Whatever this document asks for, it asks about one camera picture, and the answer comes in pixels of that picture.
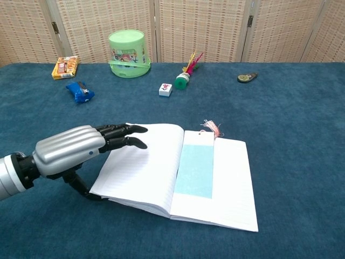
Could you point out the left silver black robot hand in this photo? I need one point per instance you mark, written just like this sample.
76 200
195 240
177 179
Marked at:
64 151

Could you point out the yellow white notebook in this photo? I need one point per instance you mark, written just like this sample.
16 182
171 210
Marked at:
140 172

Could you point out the light blue bookmark with tassel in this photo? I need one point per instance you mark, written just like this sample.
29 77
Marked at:
196 167

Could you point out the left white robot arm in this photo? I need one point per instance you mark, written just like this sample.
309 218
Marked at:
8 175

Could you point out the blue stapler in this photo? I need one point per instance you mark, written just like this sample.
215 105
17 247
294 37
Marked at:
79 93

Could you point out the orange snack box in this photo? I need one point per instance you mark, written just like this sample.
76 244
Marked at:
66 67

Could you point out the green plastic bucket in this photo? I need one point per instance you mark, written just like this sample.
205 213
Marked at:
126 51

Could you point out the white mahjong tile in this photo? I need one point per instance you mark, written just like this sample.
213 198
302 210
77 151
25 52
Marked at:
165 89

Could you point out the colourful feather shuttlecock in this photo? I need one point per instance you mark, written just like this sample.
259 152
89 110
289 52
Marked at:
182 81

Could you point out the woven folding screen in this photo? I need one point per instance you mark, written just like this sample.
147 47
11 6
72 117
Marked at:
202 29

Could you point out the green black correction tape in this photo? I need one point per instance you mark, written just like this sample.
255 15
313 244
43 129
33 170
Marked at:
245 77

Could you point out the blue table cloth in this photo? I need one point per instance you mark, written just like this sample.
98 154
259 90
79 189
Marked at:
296 162

